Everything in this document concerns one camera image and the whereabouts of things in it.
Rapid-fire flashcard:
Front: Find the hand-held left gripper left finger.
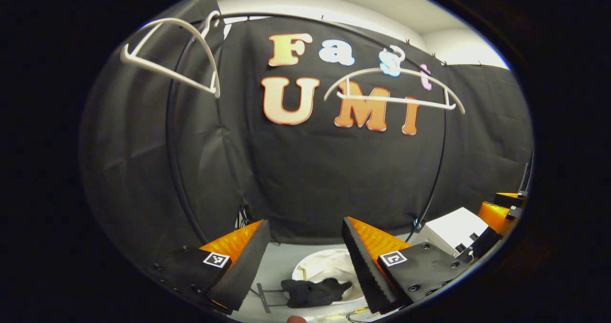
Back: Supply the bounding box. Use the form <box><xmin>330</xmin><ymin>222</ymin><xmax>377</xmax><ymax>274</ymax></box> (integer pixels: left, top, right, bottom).
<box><xmin>150</xmin><ymin>219</ymin><xmax>271</xmax><ymax>315</ymax></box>

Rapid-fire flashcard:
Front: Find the black clothes rack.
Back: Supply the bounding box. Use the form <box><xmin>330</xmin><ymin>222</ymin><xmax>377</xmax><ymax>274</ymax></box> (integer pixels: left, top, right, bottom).
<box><xmin>165</xmin><ymin>12</ymin><xmax>452</xmax><ymax>314</ymax></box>

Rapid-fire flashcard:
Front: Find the white box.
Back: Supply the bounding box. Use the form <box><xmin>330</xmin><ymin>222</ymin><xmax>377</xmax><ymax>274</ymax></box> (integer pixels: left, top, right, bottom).
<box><xmin>425</xmin><ymin>208</ymin><xmax>488</xmax><ymax>257</ymax></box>

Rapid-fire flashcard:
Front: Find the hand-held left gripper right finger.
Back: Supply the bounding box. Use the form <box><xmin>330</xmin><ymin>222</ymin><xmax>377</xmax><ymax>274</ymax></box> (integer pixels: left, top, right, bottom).
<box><xmin>341</xmin><ymin>216</ymin><xmax>472</xmax><ymax>315</ymax></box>

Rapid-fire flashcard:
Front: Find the white hanger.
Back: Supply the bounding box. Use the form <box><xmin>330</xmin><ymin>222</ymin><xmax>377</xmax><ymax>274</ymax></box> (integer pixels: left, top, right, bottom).
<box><xmin>324</xmin><ymin>45</ymin><xmax>466</xmax><ymax>115</ymax></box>
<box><xmin>119</xmin><ymin>10</ymin><xmax>225</xmax><ymax>99</ymax></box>

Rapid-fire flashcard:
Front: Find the black jacket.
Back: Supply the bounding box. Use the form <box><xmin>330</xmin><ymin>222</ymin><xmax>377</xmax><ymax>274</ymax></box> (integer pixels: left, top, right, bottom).
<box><xmin>281</xmin><ymin>278</ymin><xmax>354</xmax><ymax>309</ymax></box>

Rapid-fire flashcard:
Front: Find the white laundry hamper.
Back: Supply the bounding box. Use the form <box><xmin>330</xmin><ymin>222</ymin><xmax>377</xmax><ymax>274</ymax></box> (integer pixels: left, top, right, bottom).
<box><xmin>291</xmin><ymin>248</ymin><xmax>368</xmax><ymax>307</ymax></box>

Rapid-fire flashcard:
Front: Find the black backdrop cloth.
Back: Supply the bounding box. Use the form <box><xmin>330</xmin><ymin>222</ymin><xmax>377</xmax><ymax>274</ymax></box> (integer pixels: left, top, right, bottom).
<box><xmin>79</xmin><ymin>0</ymin><xmax>534</xmax><ymax>266</ymax></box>

